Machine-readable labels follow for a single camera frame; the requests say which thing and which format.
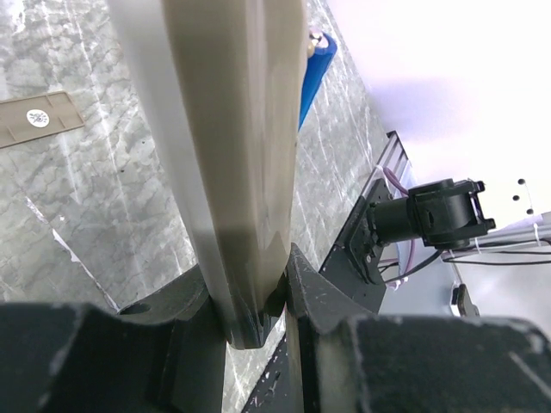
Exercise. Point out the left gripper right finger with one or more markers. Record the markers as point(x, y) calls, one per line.
point(343, 358)

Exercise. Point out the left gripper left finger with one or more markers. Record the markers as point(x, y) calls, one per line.
point(164, 353)

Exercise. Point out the beige battery cover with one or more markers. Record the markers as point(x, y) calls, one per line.
point(35, 117)

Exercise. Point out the beige white remote control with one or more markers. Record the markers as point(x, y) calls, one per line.
point(220, 83)

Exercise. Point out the blue battery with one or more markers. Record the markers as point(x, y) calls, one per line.
point(321, 51)

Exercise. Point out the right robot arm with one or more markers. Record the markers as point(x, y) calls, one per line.
point(444, 215)

